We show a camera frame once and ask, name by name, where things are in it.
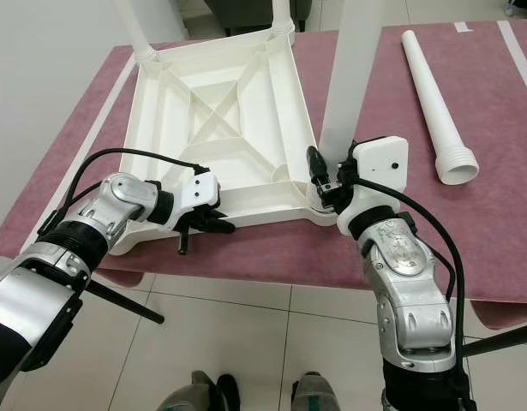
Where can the dark grey armchair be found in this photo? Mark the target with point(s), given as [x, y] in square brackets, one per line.
[246, 13]

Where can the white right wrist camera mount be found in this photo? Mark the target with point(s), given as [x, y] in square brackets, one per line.
[383, 158]

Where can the grey robot foot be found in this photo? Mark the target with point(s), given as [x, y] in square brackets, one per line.
[194, 394]
[314, 394]

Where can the grey robot right foot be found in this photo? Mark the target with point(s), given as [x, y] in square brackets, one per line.
[314, 394]

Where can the grey robot left foot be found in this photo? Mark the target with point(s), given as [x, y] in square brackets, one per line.
[194, 394]

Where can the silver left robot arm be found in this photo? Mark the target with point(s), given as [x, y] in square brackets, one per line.
[40, 291]

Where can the short white tape strip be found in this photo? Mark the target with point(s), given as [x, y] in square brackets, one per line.
[462, 27]

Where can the wheeled rack with clothes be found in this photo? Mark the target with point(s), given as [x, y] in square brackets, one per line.
[522, 7]

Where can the maroon table cloth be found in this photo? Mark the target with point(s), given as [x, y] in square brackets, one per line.
[263, 265]

